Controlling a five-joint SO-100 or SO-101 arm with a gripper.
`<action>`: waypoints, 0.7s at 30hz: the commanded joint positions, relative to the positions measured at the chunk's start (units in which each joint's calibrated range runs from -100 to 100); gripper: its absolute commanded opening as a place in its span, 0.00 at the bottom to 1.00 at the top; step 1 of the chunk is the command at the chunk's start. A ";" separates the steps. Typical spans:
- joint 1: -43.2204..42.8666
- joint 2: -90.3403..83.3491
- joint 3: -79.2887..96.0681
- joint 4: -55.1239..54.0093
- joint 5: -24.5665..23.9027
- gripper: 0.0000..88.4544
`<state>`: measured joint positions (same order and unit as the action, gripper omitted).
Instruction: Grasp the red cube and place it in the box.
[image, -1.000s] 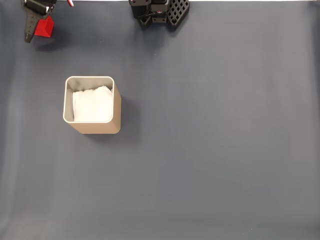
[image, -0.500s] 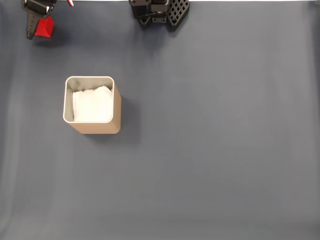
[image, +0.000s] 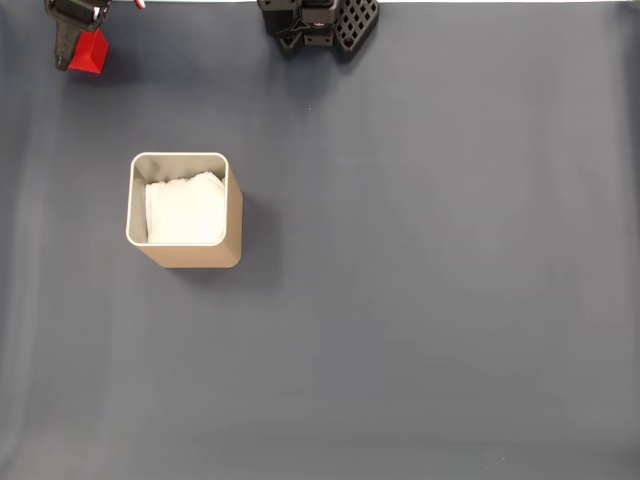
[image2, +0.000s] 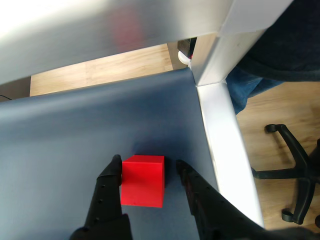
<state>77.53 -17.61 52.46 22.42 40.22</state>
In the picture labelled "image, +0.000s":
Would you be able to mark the red cube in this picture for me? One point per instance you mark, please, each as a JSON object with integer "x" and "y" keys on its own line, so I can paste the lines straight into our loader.
{"x": 92, "y": 57}

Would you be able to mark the white folded cloth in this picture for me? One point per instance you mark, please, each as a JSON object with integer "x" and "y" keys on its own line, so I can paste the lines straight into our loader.
{"x": 185, "y": 210}

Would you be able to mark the blue-grey fabric table sheet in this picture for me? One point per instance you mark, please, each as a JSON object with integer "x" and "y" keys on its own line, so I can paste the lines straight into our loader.
{"x": 450, "y": 300}

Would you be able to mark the beige square box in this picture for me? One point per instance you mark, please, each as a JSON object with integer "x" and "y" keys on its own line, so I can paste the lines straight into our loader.
{"x": 200, "y": 256}

